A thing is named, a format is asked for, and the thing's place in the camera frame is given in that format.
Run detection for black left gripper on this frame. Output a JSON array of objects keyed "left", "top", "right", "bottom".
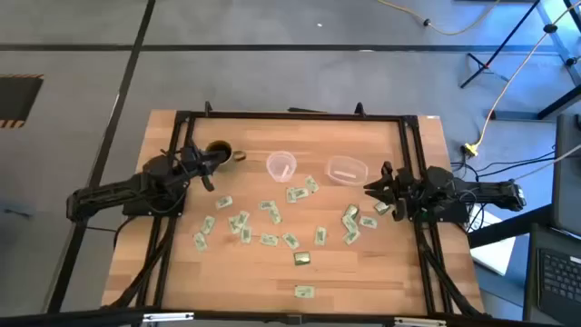
[{"left": 174, "top": 138, "right": 229, "bottom": 193}]

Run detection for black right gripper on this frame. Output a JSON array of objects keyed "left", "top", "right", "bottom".
[{"left": 363, "top": 161, "right": 423, "bottom": 223}]

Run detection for round clear plastic cup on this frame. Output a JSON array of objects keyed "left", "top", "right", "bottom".
[{"left": 265, "top": 150, "right": 298, "bottom": 183}]

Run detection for olive and teal ceramic mug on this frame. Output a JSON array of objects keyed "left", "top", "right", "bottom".
[{"left": 204, "top": 139, "right": 248, "bottom": 172}]

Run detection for rectangular clear plastic container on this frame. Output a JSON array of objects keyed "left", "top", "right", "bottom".
[{"left": 323, "top": 154, "right": 369, "bottom": 187}]

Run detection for white paper sheet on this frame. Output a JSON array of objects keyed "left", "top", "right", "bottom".
[{"left": 469, "top": 206, "right": 517, "bottom": 277}]

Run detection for dark desk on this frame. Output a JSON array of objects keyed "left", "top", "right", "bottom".
[{"left": 467, "top": 203, "right": 581, "bottom": 327}]

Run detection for grey monitor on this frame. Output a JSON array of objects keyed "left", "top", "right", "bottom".
[{"left": 552, "top": 113, "right": 581, "bottom": 235}]

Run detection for black metal stand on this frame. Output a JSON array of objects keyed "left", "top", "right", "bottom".
[{"left": 458, "top": 0, "right": 581, "bottom": 122}]

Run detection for black laptop keyboard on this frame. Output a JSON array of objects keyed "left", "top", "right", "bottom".
[{"left": 537, "top": 247, "right": 581, "bottom": 324}]

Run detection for hazard striped floor hatch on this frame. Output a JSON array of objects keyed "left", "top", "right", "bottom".
[{"left": 0, "top": 74, "right": 45, "bottom": 130}]

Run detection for black crossbeam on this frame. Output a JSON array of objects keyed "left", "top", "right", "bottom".
[{"left": 0, "top": 307, "right": 581, "bottom": 327}]

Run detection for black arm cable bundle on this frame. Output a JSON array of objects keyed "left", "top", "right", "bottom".
[
  {"left": 415, "top": 222, "right": 489, "bottom": 319},
  {"left": 106, "top": 215, "right": 176, "bottom": 310}
]

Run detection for silver metal bracket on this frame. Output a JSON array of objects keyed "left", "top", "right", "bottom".
[
  {"left": 392, "top": 316, "right": 448, "bottom": 327},
  {"left": 142, "top": 311, "right": 195, "bottom": 324}
]

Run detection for black floor cables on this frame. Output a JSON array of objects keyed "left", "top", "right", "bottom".
[{"left": 451, "top": 144, "right": 557, "bottom": 183}]

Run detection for yellow extension cable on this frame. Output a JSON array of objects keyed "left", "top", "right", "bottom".
[
  {"left": 375, "top": 0, "right": 501, "bottom": 37},
  {"left": 471, "top": 0, "right": 581, "bottom": 154}
]

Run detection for grey cable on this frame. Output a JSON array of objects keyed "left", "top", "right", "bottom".
[{"left": 512, "top": 144, "right": 581, "bottom": 182}]

